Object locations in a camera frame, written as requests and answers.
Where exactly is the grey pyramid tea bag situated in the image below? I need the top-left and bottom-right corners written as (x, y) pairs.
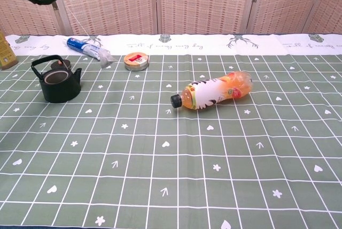
top-left (55, 0), bottom-right (118, 70)

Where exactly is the black kettle lid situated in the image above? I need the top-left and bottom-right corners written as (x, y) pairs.
top-left (50, 59), bottom-right (72, 71)

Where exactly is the black cast iron teapot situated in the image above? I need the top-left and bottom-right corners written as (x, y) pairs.
top-left (30, 55), bottom-right (82, 104)

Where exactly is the yellow green cardboard box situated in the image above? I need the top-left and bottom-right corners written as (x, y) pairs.
top-left (0, 30), bottom-right (19, 71)

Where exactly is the blue white toothpaste tube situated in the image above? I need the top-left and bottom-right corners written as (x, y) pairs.
top-left (66, 37), bottom-right (111, 61)

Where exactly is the round tin with wooden lid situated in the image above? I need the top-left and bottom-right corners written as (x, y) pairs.
top-left (123, 52), bottom-right (150, 71)

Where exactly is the woven bamboo folding screen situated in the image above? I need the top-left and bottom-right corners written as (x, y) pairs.
top-left (0, 0), bottom-right (342, 36)

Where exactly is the green grid tablecloth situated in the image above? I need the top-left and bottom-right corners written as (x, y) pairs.
top-left (0, 33), bottom-right (342, 229)

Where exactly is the orange juice plastic bottle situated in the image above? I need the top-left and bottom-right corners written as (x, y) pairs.
top-left (170, 71), bottom-right (253, 111)

